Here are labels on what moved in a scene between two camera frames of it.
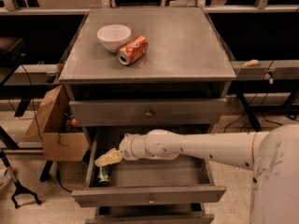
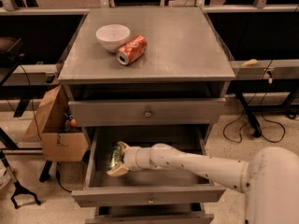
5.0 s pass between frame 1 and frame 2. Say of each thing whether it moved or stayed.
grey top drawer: stayed
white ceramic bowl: stayed
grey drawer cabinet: stayed
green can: moved
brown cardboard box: stayed
